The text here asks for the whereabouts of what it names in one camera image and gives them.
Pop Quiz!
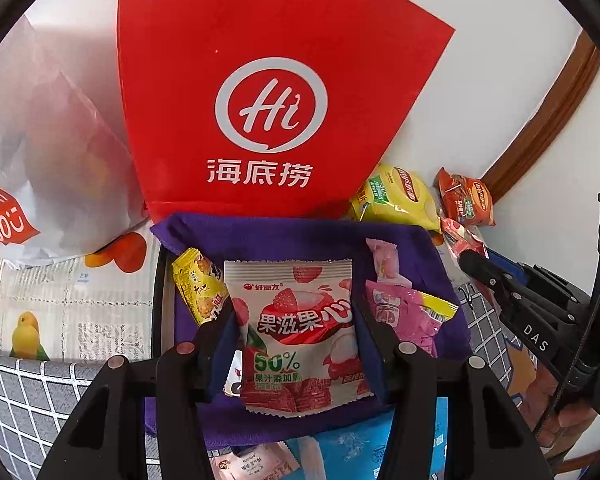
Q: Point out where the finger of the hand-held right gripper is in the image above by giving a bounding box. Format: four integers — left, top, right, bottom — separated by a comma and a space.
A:
490, 254, 541, 299
461, 250, 563, 361

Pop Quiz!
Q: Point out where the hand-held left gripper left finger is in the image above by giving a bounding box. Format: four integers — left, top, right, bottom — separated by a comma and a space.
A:
37, 302, 243, 480

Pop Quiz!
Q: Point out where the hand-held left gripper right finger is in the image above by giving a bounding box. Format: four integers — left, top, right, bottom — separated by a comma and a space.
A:
354, 302, 556, 480

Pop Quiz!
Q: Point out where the pink snack packet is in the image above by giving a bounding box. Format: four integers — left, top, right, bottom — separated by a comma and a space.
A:
365, 280, 459, 358

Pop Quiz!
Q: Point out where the red snack packet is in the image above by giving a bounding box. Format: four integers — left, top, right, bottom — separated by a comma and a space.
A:
440, 217, 488, 263

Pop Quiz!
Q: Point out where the white strawberry jelly packet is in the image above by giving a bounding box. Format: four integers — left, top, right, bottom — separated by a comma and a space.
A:
223, 256, 372, 418

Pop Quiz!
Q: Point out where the person's right hand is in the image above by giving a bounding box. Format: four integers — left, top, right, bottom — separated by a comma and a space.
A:
532, 360, 598, 453

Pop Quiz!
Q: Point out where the small yellow snack packet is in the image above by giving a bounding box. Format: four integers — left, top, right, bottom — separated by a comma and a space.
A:
172, 247, 229, 326

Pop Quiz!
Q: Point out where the pale pink candy packet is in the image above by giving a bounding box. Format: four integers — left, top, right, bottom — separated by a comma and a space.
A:
366, 238, 410, 288

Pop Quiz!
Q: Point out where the orange chip bag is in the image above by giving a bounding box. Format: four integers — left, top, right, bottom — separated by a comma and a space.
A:
434, 167, 496, 228

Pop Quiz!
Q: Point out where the blue tissue pack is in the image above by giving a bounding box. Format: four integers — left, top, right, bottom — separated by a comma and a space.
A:
285, 397, 451, 480

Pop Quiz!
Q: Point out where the pink white biscuit packet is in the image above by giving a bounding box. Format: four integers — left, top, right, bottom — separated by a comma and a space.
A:
207, 442, 301, 480

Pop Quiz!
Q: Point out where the purple cloth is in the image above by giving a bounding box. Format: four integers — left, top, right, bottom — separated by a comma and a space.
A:
142, 212, 473, 453

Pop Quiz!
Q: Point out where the yellow chip bag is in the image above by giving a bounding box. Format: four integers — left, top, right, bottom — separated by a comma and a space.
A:
350, 164, 443, 233

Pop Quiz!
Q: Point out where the fruit print mat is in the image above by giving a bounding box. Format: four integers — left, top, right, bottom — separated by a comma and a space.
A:
0, 232, 163, 363

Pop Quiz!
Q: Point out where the grey checked blanket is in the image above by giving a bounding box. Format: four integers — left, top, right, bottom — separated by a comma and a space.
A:
0, 245, 546, 480

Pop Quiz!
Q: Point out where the white plastic bag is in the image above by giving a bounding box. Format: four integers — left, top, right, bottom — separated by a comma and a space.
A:
0, 15, 151, 268

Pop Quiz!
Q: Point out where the red paper bag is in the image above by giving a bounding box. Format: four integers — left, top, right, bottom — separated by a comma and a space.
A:
116, 0, 457, 221

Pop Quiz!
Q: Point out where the black cable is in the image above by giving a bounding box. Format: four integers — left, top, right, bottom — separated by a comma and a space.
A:
532, 280, 600, 443

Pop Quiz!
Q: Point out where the wooden door frame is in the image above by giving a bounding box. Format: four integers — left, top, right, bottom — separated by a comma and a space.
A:
480, 30, 600, 206

